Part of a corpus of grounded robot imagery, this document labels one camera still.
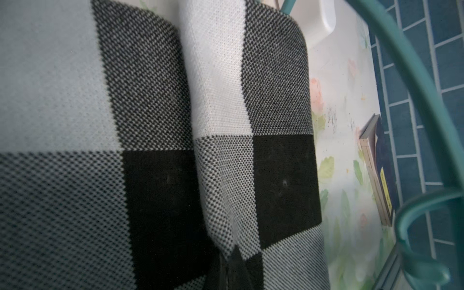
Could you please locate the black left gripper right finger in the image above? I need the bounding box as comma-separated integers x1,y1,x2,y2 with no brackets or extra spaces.
227,245,253,290

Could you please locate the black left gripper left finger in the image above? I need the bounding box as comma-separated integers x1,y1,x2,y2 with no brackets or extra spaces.
203,253,227,290

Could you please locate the black grey checkered mat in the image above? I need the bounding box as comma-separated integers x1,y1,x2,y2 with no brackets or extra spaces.
1,1,331,290

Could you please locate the teal green clothes hanger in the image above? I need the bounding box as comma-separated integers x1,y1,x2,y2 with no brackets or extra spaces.
278,0,464,290

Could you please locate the dark blue notebook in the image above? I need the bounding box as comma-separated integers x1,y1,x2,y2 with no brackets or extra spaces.
359,114,399,227

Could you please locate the white and steel clothes rack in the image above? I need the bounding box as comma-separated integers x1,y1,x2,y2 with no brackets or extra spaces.
290,0,336,49

